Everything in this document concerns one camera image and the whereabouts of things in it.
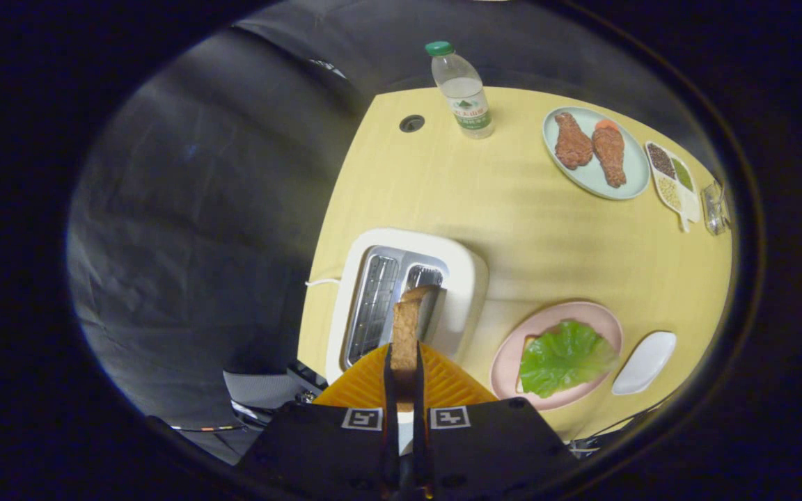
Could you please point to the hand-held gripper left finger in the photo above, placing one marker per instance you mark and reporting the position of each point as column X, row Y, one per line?
column 331, row 452

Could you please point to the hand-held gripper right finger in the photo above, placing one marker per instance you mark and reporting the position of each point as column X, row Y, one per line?
column 491, row 452

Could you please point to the green lettuce leaf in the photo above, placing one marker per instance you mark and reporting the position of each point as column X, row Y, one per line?
column 568, row 358

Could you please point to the toasted brown bread slice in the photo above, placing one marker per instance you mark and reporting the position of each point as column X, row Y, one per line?
column 406, row 341

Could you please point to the pink round plate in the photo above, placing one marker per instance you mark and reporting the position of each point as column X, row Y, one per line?
column 554, row 313

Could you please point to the cream white toaster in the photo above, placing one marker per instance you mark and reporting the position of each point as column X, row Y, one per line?
column 467, row 278

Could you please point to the white square plate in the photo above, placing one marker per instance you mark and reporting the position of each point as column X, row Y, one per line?
column 645, row 362

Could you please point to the pale teal round plate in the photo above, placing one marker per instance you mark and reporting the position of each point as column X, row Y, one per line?
column 592, row 181

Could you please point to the brown meat piece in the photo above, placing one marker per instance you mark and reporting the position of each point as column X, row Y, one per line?
column 573, row 142
column 610, row 156

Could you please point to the white divided condiment dish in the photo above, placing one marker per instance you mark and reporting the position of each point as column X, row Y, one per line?
column 672, row 184

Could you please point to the clear plastic water bottle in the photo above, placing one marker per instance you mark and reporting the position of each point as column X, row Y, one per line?
column 467, row 97

